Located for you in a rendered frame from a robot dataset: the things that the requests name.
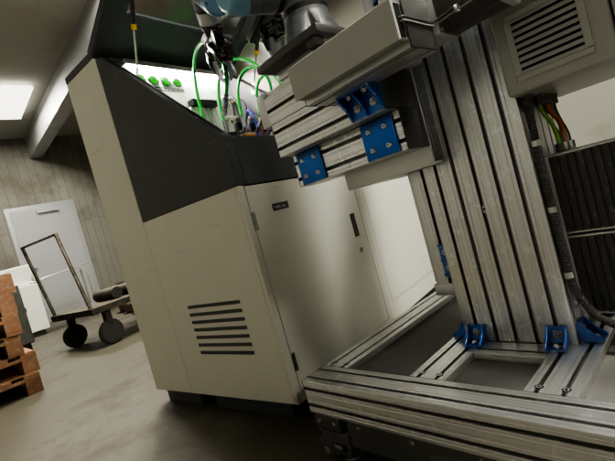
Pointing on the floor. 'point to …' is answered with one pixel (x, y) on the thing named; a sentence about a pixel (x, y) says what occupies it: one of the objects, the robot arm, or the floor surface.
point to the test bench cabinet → (228, 305)
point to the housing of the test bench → (129, 233)
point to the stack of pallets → (24, 376)
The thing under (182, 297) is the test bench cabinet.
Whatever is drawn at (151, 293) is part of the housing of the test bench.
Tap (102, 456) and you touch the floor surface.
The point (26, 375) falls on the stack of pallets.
